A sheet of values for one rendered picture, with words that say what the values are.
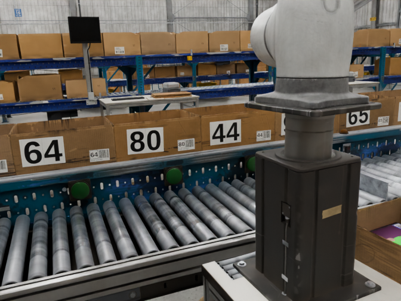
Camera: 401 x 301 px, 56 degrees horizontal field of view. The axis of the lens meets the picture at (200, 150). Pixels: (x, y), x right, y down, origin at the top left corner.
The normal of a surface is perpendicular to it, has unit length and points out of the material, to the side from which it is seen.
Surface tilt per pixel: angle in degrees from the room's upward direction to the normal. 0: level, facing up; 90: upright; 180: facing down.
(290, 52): 91
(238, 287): 0
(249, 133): 91
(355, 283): 0
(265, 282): 0
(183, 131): 90
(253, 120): 90
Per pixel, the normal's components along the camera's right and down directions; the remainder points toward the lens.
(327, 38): 0.07, 0.22
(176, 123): 0.37, 0.22
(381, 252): -0.90, 0.15
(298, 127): -0.66, 0.18
